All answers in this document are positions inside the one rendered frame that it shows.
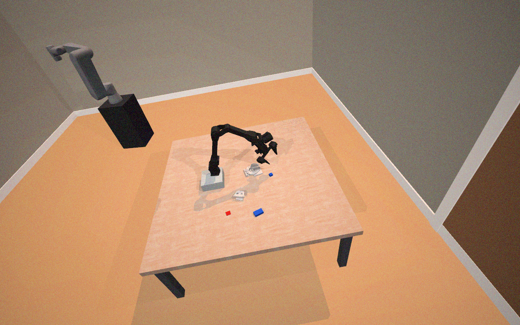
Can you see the blue rectangular block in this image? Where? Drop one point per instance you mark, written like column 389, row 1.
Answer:
column 258, row 212

